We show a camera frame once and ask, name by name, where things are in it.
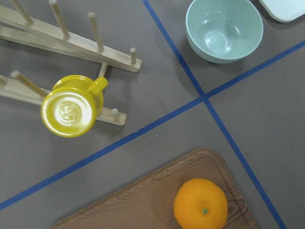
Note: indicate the orange fruit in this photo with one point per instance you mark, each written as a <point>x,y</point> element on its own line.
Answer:
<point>200,204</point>

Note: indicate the cream bear tray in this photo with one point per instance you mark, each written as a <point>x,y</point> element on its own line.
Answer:
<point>284,10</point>

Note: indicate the yellow mug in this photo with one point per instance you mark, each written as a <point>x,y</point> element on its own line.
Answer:
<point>71,108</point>

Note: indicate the wooden cutting board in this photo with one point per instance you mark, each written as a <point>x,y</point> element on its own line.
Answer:
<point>148,203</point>

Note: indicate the mint green bowl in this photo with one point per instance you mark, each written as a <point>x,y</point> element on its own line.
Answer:
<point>223,31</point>

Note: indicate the wooden peg drying rack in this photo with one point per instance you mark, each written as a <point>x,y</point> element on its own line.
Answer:
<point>38,34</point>

